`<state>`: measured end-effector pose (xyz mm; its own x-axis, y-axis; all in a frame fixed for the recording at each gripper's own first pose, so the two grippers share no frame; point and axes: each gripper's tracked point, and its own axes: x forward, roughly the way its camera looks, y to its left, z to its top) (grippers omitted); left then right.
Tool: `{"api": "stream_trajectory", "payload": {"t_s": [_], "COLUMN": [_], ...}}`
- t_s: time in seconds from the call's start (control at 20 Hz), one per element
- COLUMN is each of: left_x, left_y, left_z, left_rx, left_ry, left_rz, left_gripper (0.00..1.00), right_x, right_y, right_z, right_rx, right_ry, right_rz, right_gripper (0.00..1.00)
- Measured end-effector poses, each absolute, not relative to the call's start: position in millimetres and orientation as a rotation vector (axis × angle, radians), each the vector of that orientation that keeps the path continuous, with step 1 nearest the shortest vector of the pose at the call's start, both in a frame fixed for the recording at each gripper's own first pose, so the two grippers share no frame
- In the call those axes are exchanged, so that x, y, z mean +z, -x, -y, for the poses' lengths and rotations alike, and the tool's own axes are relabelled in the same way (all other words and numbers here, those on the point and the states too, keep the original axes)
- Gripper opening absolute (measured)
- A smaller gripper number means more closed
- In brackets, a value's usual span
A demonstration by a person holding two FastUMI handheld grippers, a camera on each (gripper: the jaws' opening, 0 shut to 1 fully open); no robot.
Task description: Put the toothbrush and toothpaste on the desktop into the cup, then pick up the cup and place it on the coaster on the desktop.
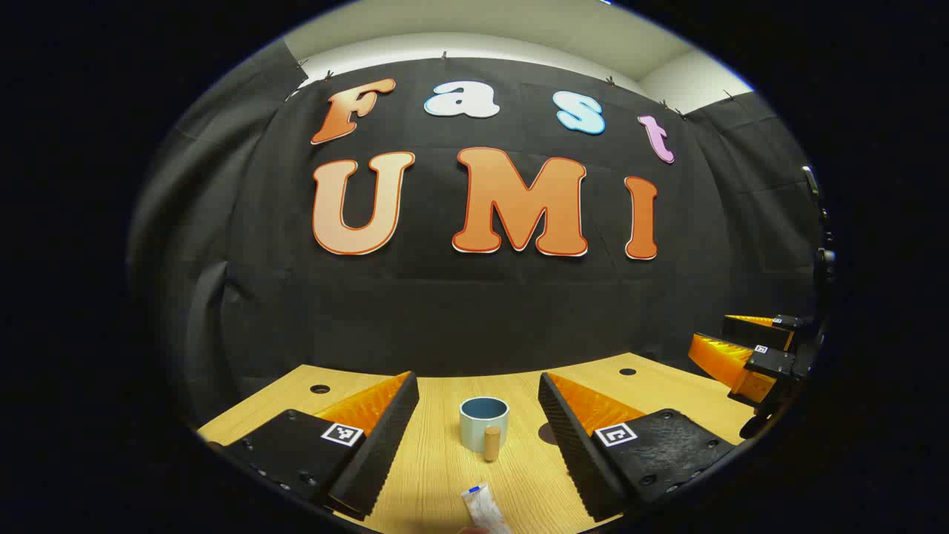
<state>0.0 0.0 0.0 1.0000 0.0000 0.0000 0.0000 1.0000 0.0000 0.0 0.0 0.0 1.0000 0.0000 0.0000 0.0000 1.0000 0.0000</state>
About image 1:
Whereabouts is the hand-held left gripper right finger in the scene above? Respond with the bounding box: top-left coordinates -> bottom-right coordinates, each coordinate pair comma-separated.
538,371 -> 736,524

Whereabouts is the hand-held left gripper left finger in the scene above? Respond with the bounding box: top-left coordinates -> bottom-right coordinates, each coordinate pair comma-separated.
210,371 -> 420,521

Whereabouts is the pale blue cup wooden handle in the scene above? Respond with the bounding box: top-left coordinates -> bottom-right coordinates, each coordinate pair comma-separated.
460,397 -> 511,463

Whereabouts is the white toothpaste tube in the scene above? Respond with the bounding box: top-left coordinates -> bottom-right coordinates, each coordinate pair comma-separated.
460,484 -> 512,534

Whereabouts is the wooden desktop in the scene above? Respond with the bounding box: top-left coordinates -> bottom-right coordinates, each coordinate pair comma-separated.
196,352 -> 757,534

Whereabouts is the black backdrop cloth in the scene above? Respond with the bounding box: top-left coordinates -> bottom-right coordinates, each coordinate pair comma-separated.
126,37 -> 824,423

